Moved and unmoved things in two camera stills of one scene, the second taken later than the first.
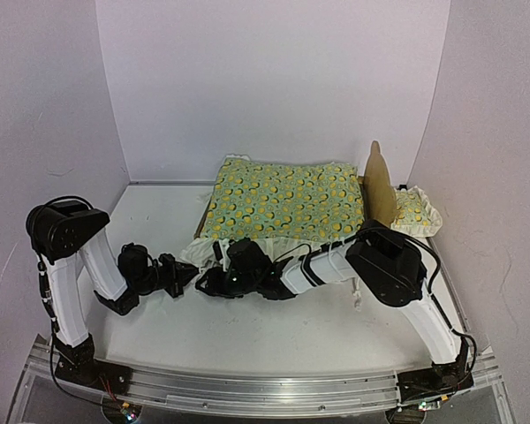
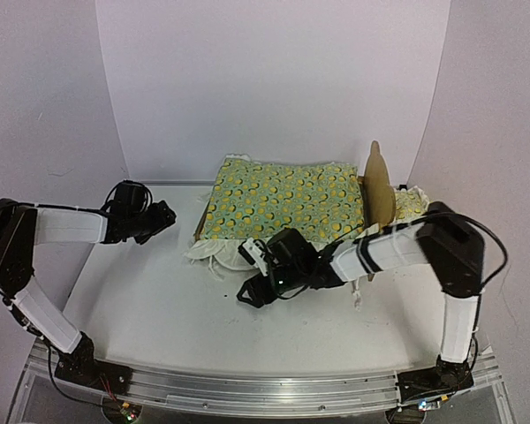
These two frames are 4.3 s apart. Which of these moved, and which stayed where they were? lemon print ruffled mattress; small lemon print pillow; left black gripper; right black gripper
Moved: left black gripper; right black gripper
Stayed: lemon print ruffled mattress; small lemon print pillow
